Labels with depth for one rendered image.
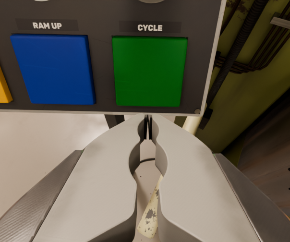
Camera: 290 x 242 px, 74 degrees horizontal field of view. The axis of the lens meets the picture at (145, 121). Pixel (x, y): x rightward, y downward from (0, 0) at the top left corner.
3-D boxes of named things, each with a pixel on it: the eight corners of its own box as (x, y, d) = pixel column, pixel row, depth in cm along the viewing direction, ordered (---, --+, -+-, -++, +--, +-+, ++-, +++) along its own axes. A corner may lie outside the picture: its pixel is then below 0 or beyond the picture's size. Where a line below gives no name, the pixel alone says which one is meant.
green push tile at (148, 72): (179, 107, 22) (188, 38, 19) (115, 106, 23) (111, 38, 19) (177, 101, 24) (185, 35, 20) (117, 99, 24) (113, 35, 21)
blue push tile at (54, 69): (94, 105, 22) (84, 36, 19) (30, 104, 23) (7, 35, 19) (98, 99, 24) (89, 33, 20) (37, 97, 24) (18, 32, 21)
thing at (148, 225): (153, 239, 49) (154, 241, 45) (135, 229, 50) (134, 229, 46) (207, 107, 68) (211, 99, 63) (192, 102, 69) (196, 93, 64)
